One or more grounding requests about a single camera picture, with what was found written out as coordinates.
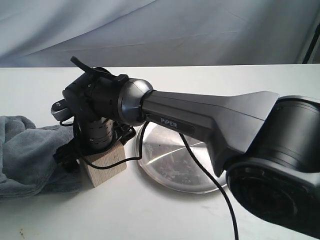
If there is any black cable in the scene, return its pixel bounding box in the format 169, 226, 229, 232
58, 117, 240, 240

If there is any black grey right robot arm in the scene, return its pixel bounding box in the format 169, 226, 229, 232
51, 57, 320, 238

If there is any wooden block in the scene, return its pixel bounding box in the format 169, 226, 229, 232
79, 142, 127, 188

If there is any wrist camera with black bracket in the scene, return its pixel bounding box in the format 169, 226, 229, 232
50, 99, 74, 122

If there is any white backdrop cloth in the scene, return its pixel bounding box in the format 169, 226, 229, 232
0, 0, 320, 67

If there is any round steel plate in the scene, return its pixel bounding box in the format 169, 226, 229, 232
138, 122, 219, 194

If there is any grey fleece cloth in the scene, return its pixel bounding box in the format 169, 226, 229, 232
0, 115, 82, 201

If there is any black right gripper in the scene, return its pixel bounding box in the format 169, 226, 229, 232
53, 122, 137, 172

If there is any black stand pole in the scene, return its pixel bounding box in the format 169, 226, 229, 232
302, 22, 320, 64

